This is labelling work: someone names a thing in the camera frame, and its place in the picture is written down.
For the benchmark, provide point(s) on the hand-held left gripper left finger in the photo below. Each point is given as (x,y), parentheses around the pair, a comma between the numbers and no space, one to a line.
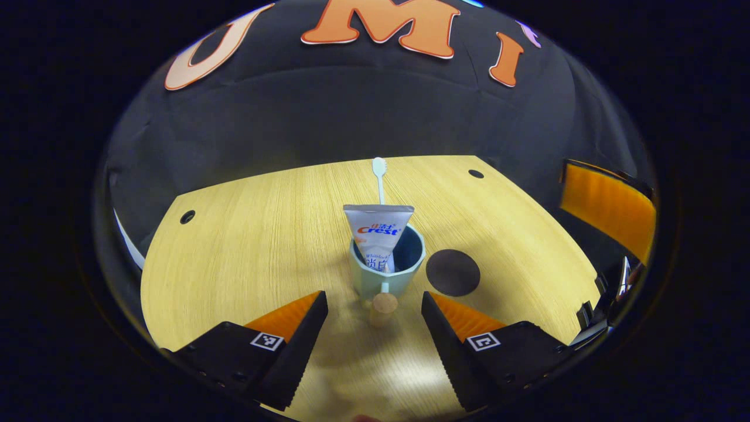
(299,351)

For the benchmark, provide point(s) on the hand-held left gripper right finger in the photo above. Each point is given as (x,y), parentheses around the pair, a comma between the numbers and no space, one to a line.
(451,351)

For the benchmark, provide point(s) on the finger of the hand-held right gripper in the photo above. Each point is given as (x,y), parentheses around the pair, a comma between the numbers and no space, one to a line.
(609,211)

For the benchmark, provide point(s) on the dark round coaster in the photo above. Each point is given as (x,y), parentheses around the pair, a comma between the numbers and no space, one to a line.
(452,272)

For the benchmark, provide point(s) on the white toothpaste tube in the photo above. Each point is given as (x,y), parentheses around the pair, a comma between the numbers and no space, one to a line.
(378,234)

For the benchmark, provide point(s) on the light blue toothbrush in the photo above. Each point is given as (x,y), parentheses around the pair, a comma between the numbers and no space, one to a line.
(379,176)

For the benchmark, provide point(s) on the wooden desktop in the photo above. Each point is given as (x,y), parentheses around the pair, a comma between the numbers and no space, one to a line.
(263,246)

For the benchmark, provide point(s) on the black backdrop cloth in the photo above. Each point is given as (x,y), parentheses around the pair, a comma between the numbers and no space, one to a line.
(351,105)

